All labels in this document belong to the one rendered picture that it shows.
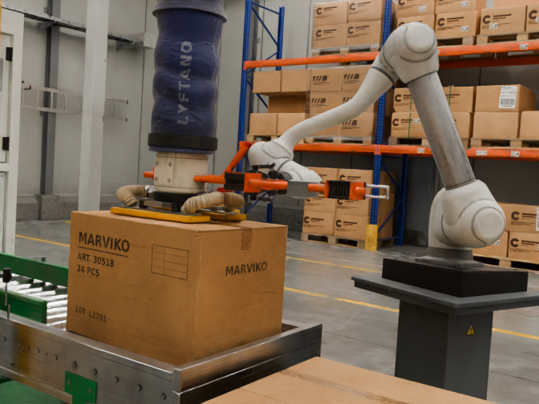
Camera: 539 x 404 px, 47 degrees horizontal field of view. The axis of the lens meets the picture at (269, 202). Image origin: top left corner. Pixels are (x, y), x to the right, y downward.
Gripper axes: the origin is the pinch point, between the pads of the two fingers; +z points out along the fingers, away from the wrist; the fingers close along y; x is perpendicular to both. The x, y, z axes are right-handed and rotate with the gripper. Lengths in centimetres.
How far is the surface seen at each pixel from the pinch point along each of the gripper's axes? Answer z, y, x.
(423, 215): -844, 56, 253
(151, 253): 22.5, 22.1, 15.7
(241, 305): 5.1, 36.3, -4.6
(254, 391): 21, 54, -22
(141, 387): 36, 55, 4
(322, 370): -7, 54, -27
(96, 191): -169, 21, 268
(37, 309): 24, 47, 66
